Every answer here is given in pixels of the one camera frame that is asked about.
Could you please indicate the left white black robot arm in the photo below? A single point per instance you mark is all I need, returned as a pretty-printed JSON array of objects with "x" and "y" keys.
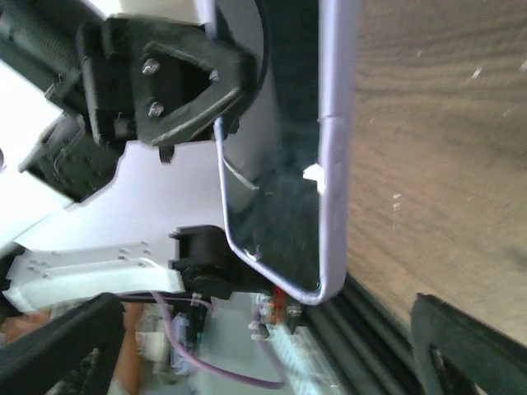
[{"x": 79, "y": 219}]

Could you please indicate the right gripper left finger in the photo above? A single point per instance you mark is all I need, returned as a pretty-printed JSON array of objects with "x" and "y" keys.
[{"x": 33, "y": 364}]

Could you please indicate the black aluminium frame rail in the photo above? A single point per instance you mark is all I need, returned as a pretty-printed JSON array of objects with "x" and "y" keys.
[{"x": 365, "y": 344}]

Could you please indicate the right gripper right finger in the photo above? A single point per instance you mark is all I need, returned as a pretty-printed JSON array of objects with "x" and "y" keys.
[{"x": 457, "y": 354}]

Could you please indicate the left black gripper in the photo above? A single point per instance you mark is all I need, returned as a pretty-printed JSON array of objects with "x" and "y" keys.
[{"x": 107, "y": 57}]

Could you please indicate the lavender phone case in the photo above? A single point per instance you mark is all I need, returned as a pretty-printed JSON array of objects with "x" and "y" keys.
[{"x": 247, "y": 23}]

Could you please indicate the light blue slotted cable duct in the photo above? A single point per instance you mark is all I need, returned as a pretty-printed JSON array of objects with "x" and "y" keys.
[{"x": 307, "y": 369}]

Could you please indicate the black phone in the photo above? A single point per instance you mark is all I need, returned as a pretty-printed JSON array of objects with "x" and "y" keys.
[{"x": 277, "y": 225}]

